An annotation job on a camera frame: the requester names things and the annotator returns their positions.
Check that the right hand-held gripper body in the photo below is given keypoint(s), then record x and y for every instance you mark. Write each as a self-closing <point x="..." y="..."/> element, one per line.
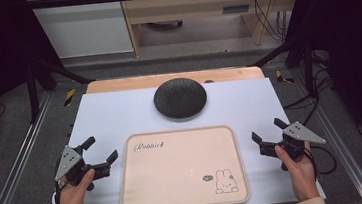
<point x="294" y="138"/>

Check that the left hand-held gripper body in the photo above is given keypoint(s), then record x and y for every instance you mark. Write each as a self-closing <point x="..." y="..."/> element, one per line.
<point x="74" y="165"/>

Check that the person's left hand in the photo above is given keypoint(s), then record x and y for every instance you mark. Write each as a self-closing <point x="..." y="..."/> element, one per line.
<point x="73" y="201"/>

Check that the person's right hand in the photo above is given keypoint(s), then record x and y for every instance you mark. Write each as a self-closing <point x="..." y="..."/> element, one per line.
<point x="300" y="177"/>

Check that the white table mat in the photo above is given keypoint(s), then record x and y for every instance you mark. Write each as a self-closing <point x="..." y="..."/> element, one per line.
<point x="117" y="118"/>

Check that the yellow black tape strip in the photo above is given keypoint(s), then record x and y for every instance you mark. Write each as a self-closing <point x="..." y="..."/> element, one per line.
<point x="70" y="96"/>
<point x="281" y="77"/>

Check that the beige tray with rabbit print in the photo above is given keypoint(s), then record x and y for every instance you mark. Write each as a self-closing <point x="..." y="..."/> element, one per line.
<point x="179" y="172"/>

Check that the wooden table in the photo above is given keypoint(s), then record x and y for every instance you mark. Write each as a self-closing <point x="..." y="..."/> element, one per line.
<point x="127" y="84"/>

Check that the black round plate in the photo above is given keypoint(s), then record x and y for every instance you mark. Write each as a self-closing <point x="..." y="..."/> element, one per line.
<point x="180" y="98"/>

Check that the white cabinet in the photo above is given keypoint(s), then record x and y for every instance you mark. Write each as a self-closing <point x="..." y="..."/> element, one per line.
<point x="84" y="27"/>

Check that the light wooden desk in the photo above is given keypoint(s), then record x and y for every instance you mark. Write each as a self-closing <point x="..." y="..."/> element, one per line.
<point x="193" y="3"/>

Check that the aluminium floor rail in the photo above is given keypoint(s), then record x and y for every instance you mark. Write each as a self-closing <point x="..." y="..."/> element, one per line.
<point x="336" y="140"/>
<point x="14" y="168"/>

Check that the black metal frame stand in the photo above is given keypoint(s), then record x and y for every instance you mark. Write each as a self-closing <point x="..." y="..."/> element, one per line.
<point x="32" y="92"/>
<point x="306" y="63"/>

